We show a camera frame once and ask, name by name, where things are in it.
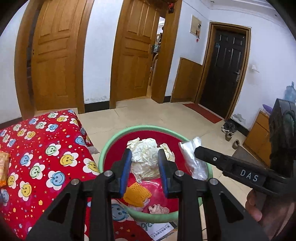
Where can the middle wooden door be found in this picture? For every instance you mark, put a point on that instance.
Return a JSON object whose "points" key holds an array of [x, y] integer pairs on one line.
{"points": [[133, 49]]}

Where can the wall light switch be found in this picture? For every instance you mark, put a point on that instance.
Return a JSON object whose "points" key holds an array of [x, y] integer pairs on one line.
{"points": [[254, 68]]}

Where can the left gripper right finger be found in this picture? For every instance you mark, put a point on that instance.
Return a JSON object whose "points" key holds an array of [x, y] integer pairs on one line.
{"points": [[207, 210]]}

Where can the blue water jug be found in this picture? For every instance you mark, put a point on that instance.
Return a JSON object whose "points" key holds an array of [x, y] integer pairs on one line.
{"points": [[290, 93]]}

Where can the wooden door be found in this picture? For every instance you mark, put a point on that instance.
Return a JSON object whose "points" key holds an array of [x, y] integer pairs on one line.
{"points": [[133, 49], [49, 56]]}

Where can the person's right hand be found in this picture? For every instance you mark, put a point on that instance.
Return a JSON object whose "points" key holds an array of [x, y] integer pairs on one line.
{"points": [[277, 217]]}

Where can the wall electrical box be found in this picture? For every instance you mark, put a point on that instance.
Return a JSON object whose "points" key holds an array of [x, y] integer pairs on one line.
{"points": [[196, 24]]}

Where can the low wooden wall panel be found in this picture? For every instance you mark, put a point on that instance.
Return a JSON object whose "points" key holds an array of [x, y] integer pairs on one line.
{"points": [[187, 81]]}

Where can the red bin with green rim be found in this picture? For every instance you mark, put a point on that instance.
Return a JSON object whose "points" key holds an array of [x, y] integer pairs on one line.
{"points": [[113, 151]]}

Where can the clear plastic bag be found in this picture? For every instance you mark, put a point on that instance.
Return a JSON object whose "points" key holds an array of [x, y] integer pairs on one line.
{"points": [[195, 166]]}

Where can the wooden side cabinet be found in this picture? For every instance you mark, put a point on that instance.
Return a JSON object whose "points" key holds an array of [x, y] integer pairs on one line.
{"points": [[257, 142]]}

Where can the pink wrapper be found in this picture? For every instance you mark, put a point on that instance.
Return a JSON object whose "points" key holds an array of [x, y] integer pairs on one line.
{"points": [[158, 209]]}

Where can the shoes by the door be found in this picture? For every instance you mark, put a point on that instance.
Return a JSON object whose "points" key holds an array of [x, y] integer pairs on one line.
{"points": [[228, 128]]}

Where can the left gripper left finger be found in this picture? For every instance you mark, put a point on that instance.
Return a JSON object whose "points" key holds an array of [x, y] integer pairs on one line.
{"points": [[64, 219]]}

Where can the red smiley flower tablecloth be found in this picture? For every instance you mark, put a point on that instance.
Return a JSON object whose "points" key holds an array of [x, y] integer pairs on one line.
{"points": [[45, 153]]}

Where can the red door mat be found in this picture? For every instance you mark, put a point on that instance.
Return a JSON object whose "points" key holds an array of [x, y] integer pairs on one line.
{"points": [[205, 113]]}

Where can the black entrance door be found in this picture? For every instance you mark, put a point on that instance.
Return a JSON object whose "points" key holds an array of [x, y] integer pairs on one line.
{"points": [[224, 68]]}

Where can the white paper ball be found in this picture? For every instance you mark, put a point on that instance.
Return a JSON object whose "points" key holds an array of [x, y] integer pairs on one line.
{"points": [[144, 165]]}

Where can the orange snack packet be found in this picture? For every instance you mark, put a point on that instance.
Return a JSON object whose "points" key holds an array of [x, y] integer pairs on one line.
{"points": [[4, 167]]}

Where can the left wooden door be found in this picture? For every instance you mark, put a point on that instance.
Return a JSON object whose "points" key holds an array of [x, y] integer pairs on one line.
{"points": [[49, 56]]}

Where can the yellow mesh cloth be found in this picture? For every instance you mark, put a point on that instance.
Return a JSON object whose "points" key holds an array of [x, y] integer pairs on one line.
{"points": [[136, 195]]}

